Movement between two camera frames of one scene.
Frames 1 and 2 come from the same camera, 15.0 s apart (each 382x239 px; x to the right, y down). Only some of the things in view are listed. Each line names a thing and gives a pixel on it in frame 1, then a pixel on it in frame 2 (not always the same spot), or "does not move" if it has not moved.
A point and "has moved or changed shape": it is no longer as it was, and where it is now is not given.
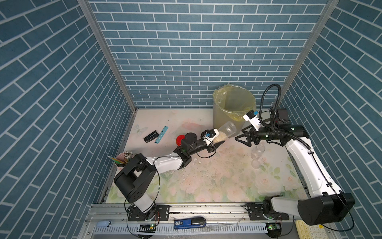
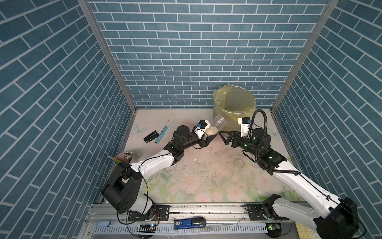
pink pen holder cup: x=122 y=159 does not move
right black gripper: x=246 y=135 -> x=236 y=137
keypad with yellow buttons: x=306 y=231 does not move
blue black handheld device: x=189 y=223 does not move
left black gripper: x=213 y=147 -> x=206 y=141
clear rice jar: x=226 y=131 has moved or changed shape
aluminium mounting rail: x=119 y=212 does not move
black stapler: x=151 y=136 does not move
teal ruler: x=161 y=135 does not move
